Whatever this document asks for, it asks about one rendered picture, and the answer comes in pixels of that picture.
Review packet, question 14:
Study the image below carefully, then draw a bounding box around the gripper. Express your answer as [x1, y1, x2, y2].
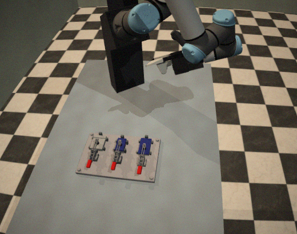
[146, 51, 204, 75]

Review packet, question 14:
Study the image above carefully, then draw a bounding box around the grey toggle clamp with red handle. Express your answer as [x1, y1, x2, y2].
[137, 143, 147, 174]

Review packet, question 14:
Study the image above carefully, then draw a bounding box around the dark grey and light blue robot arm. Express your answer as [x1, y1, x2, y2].
[113, 0, 243, 64]

